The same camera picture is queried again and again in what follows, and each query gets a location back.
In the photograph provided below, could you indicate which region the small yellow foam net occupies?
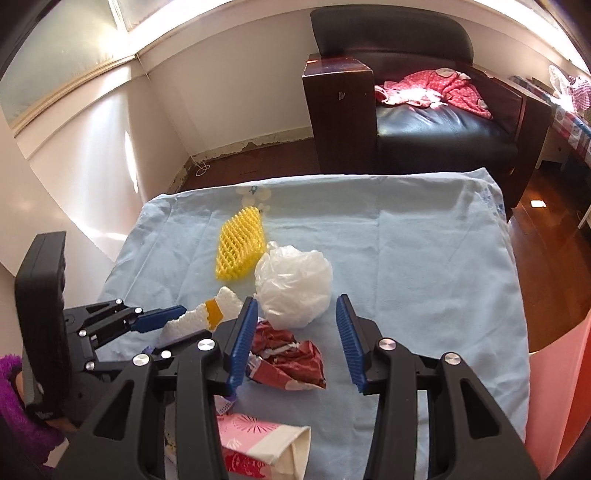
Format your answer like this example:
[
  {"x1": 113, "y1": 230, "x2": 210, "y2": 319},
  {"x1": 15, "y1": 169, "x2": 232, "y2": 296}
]
[{"x1": 215, "y1": 206, "x2": 267, "y2": 281}]

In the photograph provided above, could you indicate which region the black leather armchair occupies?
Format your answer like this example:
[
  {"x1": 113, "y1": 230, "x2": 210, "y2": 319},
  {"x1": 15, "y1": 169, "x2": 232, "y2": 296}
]
[{"x1": 302, "y1": 7, "x2": 554, "y2": 222}]

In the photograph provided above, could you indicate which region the white foam piece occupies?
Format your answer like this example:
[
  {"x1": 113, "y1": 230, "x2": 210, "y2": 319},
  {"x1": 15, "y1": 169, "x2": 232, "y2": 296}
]
[{"x1": 158, "y1": 286, "x2": 245, "y2": 344}]

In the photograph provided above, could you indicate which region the light blue bed sheet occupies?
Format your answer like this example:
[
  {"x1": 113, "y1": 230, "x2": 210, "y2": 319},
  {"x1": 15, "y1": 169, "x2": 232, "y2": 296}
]
[{"x1": 99, "y1": 167, "x2": 531, "y2": 480}]

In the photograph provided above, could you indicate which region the white side table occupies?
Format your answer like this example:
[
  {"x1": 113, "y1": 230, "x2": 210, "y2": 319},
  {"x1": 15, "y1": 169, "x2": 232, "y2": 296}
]
[{"x1": 536, "y1": 124, "x2": 591, "y2": 228}]

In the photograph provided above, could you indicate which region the checked tablecloth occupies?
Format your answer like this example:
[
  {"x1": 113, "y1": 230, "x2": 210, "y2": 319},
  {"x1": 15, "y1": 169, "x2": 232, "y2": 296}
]
[{"x1": 508, "y1": 76, "x2": 591, "y2": 162}]

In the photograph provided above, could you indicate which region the white crumpled plastic bag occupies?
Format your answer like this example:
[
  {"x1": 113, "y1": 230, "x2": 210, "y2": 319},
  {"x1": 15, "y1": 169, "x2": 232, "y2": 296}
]
[{"x1": 549, "y1": 65, "x2": 573, "y2": 97}]

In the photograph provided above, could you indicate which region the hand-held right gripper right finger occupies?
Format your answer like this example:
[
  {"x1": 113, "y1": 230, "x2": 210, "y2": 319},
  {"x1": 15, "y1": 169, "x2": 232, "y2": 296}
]
[{"x1": 335, "y1": 294, "x2": 541, "y2": 480}]

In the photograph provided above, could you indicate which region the pink dotted garment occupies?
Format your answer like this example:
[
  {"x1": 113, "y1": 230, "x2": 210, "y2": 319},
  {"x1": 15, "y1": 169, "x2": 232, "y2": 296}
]
[{"x1": 373, "y1": 68, "x2": 492, "y2": 120}]

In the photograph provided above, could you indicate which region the pink printed paper carton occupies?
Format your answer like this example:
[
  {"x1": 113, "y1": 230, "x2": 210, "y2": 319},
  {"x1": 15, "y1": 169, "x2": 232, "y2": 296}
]
[{"x1": 217, "y1": 412, "x2": 311, "y2": 480}]

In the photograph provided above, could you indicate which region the dark red wrapper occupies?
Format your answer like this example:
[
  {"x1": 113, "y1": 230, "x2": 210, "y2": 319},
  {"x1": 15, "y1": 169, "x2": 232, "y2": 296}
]
[{"x1": 245, "y1": 320, "x2": 327, "y2": 391}]

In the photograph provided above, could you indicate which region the person's left forearm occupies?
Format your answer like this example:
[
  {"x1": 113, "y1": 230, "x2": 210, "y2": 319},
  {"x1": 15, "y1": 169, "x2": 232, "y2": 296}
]
[{"x1": 0, "y1": 353, "x2": 70, "y2": 469}]

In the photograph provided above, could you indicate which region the pink plastic bucket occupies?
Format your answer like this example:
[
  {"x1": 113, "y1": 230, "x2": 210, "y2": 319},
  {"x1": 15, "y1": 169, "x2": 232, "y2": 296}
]
[{"x1": 524, "y1": 309, "x2": 591, "y2": 480}]

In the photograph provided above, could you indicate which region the pink gingham cloth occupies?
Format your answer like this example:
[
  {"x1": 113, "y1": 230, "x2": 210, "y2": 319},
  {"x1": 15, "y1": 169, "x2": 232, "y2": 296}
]
[{"x1": 568, "y1": 76, "x2": 591, "y2": 112}]

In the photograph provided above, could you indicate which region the frosted glass window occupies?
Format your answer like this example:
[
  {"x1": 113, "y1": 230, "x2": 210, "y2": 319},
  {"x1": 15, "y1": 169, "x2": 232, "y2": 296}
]
[{"x1": 0, "y1": 0, "x2": 139, "y2": 127}]

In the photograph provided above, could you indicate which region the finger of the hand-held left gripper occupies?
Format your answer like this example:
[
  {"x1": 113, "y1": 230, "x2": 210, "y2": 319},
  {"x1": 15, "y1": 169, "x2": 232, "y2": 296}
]
[
  {"x1": 65, "y1": 300, "x2": 188, "y2": 347},
  {"x1": 83, "y1": 323, "x2": 222, "y2": 376}
]

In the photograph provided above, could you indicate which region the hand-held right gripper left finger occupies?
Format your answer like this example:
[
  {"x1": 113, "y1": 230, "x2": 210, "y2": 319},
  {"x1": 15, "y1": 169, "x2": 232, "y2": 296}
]
[{"x1": 51, "y1": 296, "x2": 259, "y2": 480}]

